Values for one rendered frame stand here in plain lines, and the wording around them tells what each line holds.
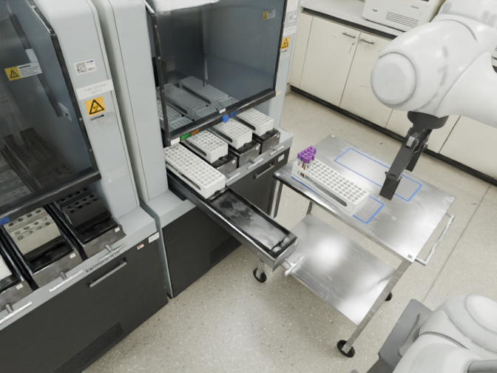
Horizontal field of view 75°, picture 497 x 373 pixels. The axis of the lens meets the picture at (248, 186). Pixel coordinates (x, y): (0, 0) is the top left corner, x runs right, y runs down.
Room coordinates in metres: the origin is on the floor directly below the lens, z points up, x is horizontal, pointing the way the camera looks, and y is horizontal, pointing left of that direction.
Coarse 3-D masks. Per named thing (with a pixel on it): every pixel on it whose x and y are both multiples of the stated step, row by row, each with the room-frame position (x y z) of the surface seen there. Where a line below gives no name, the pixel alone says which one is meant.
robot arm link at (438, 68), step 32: (416, 32) 0.49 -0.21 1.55; (448, 32) 0.50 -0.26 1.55; (384, 64) 0.46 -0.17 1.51; (416, 64) 0.43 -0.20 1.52; (448, 64) 0.44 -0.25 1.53; (480, 64) 0.44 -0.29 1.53; (384, 96) 0.44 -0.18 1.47; (416, 96) 0.42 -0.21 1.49; (448, 96) 0.43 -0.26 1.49; (480, 96) 0.42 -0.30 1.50
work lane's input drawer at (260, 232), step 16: (176, 176) 0.95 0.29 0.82; (192, 192) 0.88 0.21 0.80; (224, 192) 0.90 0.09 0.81; (208, 208) 0.81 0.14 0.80; (224, 208) 0.82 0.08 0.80; (240, 208) 0.83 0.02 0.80; (256, 208) 0.82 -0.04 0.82; (224, 224) 0.76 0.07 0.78; (240, 224) 0.75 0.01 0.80; (256, 224) 0.76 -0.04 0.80; (272, 224) 0.76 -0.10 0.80; (240, 240) 0.71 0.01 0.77; (256, 240) 0.68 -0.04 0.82; (272, 240) 0.70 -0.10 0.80; (288, 240) 0.69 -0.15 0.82; (272, 256) 0.63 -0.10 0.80; (288, 256) 0.68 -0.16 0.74; (288, 272) 0.61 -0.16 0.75
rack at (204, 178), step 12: (180, 144) 1.10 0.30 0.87; (168, 156) 1.02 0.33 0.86; (180, 156) 1.02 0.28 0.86; (192, 156) 1.04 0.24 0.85; (180, 168) 0.95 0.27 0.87; (192, 168) 0.95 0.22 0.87; (204, 168) 0.97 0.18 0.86; (192, 180) 0.90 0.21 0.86; (204, 180) 0.90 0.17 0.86; (216, 180) 0.90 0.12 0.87; (204, 192) 0.85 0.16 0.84
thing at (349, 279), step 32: (320, 160) 1.15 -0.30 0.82; (352, 160) 1.17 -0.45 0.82; (384, 160) 1.20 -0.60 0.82; (416, 192) 1.00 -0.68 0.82; (320, 224) 1.26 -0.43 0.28; (352, 224) 0.79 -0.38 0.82; (384, 224) 0.80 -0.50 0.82; (416, 224) 0.82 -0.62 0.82; (448, 224) 0.87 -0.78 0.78; (320, 256) 1.03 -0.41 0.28; (352, 256) 1.06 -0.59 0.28; (416, 256) 0.68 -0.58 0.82; (320, 288) 0.85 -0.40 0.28; (352, 288) 0.87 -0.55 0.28; (384, 288) 0.67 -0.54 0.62; (352, 320) 0.70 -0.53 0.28; (352, 352) 0.64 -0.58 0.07
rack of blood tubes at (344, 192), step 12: (300, 168) 1.00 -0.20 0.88; (312, 168) 1.01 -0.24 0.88; (324, 168) 1.01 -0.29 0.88; (300, 180) 0.99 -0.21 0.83; (312, 180) 0.98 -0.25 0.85; (324, 180) 0.94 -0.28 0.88; (336, 180) 0.95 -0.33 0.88; (348, 180) 0.96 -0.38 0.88; (324, 192) 0.91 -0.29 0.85; (336, 192) 0.88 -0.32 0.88; (348, 192) 0.89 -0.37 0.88; (360, 192) 0.89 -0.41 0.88; (336, 204) 0.87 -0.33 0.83; (348, 204) 0.84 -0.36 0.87; (360, 204) 0.86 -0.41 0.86
